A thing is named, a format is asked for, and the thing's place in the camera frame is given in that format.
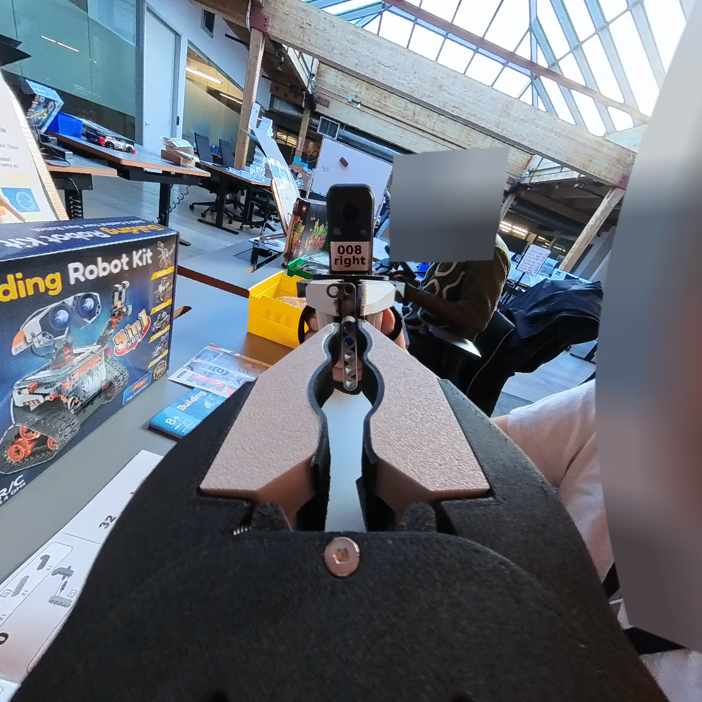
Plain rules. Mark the small blue manual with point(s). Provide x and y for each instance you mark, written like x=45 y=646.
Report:
x=186 y=414

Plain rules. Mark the printed sticker sheet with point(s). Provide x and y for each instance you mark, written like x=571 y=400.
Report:
x=214 y=367

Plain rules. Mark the grey straight holed beam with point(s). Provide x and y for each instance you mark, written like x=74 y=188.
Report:
x=351 y=378

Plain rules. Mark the green plastic bin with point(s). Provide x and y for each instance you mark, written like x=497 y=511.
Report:
x=296 y=268

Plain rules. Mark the cardboard sign board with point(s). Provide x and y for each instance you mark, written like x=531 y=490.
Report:
x=27 y=164

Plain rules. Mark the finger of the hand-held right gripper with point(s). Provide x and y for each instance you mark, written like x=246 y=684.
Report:
x=375 y=299
x=321 y=301

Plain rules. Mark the grey desk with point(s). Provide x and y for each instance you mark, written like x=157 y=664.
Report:
x=219 y=323

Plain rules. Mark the yellow plastic bin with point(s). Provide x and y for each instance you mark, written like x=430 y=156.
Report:
x=268 y=318

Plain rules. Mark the toy race car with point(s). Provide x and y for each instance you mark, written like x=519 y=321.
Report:
x=109 y=140

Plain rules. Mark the leaning display board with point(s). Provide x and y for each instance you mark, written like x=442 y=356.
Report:
x=285 y=186

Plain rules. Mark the black office chair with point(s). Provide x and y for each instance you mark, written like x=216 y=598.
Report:
x=219 y=197

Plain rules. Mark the grey angled holed beam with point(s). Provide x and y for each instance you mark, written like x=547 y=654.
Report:
x=346 y=299

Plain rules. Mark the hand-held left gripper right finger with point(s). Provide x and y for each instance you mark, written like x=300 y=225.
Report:
x=428 y=439

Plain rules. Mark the colourful brick set box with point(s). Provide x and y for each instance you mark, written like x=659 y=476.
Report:
x=307 y=236

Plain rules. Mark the person's white shirt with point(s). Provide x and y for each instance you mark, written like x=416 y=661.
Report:
x=548 y=439

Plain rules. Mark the flat cardboard boxes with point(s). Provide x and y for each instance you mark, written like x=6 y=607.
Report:
x=178 y=153

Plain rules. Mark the wooden top desk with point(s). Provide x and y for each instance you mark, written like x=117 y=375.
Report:
x=153 y=162

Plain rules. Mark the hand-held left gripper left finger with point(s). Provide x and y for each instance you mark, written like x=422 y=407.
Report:
x=263 y=439

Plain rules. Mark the white instruction booklet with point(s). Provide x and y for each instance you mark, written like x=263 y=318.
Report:
x=82 y=526

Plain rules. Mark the black laptop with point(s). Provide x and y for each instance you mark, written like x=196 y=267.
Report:
x=226 y=152
x=204 y=148

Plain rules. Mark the blue robot kit box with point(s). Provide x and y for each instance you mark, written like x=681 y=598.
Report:
x=82 y=340

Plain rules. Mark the white notice stand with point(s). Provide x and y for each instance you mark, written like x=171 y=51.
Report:
x=533 y=260

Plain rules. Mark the person's right hand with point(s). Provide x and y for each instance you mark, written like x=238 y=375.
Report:
x=392 y=326

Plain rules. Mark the clear parts bag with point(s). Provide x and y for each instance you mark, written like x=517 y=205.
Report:
x=290 y=302

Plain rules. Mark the dark jacket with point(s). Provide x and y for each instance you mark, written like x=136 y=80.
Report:
x=554 y=312

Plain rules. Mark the whiteboard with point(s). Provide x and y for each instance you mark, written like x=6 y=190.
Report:
x=356 y=164

